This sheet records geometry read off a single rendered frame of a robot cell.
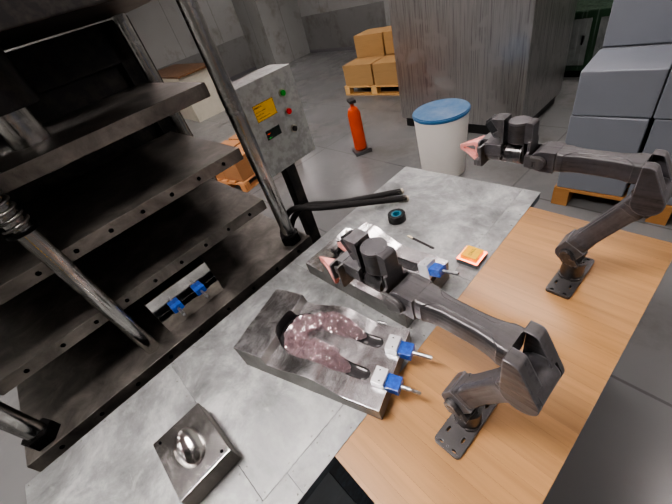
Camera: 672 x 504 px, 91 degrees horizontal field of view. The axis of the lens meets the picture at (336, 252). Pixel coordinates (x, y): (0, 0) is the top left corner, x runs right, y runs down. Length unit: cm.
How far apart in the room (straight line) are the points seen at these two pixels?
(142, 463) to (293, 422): 47
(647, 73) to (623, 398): 166
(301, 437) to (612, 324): 93
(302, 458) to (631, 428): 144
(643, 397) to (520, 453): 117
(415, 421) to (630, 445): 115
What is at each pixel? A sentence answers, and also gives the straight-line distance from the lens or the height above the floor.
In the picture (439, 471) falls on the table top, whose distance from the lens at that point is 96.
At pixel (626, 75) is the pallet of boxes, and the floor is 90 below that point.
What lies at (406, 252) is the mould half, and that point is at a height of 88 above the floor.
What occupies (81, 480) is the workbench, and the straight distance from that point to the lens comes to 141.
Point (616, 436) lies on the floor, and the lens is 197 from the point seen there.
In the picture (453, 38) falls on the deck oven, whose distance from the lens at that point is 392.
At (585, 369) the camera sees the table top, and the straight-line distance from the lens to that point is 112.
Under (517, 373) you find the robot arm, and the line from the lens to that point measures 58.
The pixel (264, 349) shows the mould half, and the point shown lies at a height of 91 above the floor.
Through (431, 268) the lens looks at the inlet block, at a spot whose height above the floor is 93.
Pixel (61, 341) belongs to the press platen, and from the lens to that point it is 148.
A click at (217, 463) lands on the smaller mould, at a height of 87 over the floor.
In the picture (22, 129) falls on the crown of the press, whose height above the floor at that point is 159.
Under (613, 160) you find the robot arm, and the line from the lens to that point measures 105.
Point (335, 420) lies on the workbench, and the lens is 103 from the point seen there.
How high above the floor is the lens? 173
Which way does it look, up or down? 40 degrees down
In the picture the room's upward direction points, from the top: 19 degrees counter-clockwise
